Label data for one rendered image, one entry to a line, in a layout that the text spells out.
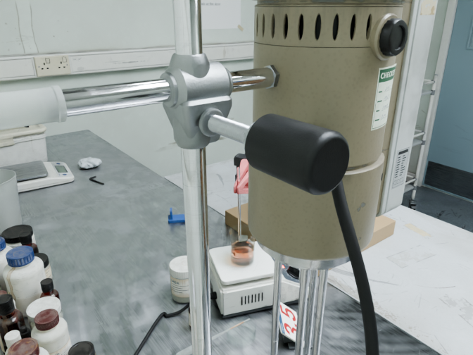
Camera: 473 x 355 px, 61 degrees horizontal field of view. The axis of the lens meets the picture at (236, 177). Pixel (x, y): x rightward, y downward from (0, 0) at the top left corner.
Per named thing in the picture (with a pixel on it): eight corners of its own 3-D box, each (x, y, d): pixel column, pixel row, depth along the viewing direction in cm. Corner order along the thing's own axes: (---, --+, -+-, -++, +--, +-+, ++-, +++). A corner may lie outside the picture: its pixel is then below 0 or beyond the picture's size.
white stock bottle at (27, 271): (58, 297, 84) (47, 244, 79) (34, 321, 78) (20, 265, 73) (31, 291, 86) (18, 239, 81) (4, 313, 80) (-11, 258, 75)
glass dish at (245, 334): (235, 321, 78) (235, 313, 77) (260, 332, 75) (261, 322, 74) (221, 340, 73) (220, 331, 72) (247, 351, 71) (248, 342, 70)
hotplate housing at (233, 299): (288, 265, 95) (291, 237, 92) (314, 301, 83) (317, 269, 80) (197, 282, 89) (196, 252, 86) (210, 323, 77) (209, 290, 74)
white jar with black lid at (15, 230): (41, 248, 102) (36, 223, 99) (32, 263, 96) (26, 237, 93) (13, 249, 101) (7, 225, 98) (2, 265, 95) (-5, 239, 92)
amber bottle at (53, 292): (56, 308, 81) (48, 273, 78) (66, 314, 80) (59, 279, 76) (41, 318, 79) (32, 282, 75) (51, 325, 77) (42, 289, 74)
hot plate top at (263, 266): (260, 243, 89) (260, 240, 89) (281, 275, 79) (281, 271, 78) (207, 252, 86) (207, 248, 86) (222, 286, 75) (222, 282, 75)
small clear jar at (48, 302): (26, 344, 72) (18, 315, 70) (45, 321, 78) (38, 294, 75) (55, 348, 72) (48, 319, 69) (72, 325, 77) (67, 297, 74)
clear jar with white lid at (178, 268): (176, 284, 88) (174, 253, 85) (202, 287, 87) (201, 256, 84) (167, 302, 83) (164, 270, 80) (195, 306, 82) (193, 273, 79)
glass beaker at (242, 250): (225, 258, 83) (224, 224, 80) (249, 253, 85) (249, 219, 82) (236, 275, 78) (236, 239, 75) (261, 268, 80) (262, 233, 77)
